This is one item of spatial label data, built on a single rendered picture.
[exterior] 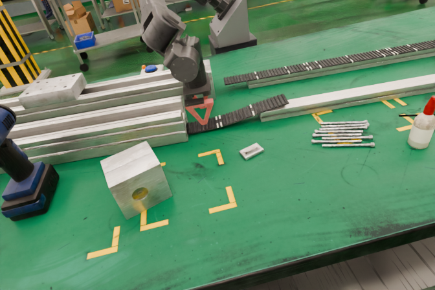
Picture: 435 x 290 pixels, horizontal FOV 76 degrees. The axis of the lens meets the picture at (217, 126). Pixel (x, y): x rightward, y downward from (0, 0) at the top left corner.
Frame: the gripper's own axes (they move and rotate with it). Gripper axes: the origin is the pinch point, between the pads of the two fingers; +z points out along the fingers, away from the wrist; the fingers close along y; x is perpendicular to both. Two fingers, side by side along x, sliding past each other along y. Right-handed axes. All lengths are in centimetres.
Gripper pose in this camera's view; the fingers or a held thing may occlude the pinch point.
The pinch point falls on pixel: (202, 113)
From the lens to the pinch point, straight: 74.1
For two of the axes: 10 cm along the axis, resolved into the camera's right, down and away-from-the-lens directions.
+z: 1.5, 8.0, 5.9
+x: 9.8, -1.8, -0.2
